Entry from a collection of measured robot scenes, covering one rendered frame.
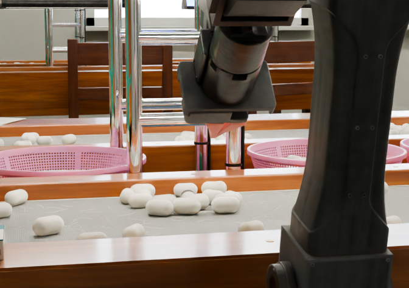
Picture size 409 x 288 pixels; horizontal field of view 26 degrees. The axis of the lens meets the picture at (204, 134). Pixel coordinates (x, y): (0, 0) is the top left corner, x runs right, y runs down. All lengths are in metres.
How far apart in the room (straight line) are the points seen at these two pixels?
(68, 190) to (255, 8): 0.51
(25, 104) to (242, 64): 2.95
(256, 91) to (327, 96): 0.36
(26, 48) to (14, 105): 2.33
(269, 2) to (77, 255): 0.30
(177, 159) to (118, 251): 0.73
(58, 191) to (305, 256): 0.64
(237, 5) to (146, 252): 0.25
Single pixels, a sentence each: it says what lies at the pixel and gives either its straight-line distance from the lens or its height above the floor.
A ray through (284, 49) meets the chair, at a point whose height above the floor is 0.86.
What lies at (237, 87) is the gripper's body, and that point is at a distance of 0.93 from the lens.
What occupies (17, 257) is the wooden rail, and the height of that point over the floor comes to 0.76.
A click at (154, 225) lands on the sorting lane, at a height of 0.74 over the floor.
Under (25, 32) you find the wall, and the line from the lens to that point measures 6.12.
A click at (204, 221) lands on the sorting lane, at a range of 1.10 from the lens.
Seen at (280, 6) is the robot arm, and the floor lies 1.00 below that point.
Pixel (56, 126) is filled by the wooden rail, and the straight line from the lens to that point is 1.91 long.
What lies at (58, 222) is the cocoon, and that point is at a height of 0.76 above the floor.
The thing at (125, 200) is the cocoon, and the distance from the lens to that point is 1.19.
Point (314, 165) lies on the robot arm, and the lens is 0.64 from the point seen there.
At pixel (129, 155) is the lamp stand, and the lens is 1.30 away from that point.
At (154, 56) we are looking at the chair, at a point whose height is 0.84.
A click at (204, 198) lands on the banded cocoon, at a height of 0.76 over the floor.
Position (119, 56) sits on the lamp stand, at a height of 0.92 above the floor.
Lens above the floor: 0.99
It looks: 7 degrees down
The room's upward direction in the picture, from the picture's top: straight up
